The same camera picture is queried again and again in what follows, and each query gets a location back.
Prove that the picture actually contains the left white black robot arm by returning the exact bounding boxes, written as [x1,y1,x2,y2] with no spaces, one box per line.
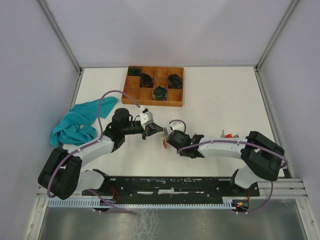
[37,108,164,200]

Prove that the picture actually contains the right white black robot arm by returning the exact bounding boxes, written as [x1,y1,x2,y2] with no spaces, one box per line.
[166,130,288,196]

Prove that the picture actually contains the wooden compartment tray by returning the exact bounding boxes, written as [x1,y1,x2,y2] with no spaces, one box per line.
[121,65,185,107]

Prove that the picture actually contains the teal cloth towel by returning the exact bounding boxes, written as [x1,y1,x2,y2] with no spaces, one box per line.
[49,96,119,147]

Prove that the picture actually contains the rolled dark tie centre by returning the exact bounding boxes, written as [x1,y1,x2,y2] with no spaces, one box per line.
[139,73,154,88]

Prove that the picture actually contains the rolled dark tie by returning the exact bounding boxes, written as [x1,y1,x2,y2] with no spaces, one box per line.
[139,73,154,88]
[168,73,183,89]
[127,66,142,77]

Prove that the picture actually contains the rolled dark tie right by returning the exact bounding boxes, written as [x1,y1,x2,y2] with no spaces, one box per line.
[168,73,183,89]

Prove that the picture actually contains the key with red tag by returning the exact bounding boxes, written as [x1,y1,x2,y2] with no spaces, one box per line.
[220,130,233,139]

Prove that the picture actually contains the rolled dark tie top left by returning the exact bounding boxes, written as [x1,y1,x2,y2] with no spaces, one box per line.
[127,66,142,77]

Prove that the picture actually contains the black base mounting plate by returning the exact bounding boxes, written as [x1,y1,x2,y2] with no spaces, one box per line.
[95,176,260,204]

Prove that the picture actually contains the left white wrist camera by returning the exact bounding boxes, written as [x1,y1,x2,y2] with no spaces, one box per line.
[139,105,154,127]

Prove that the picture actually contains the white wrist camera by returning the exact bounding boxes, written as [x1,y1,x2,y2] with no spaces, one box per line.
[169,121,185,132]
[139,105,154,127]

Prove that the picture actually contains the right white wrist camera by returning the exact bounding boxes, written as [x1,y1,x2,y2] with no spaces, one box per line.
[169,121,185,132]

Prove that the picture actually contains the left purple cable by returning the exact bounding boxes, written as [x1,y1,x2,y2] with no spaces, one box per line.
[46,89,147,215]

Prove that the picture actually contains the purple cable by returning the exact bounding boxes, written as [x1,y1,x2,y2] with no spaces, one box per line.
[168,119,289,214]
[46,89,147,215]

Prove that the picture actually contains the grey slotted cable duct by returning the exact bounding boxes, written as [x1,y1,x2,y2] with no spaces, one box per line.
[47,197,236,210]

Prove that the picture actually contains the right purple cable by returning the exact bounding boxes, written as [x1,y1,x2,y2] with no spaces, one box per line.
[168,119,289,214]

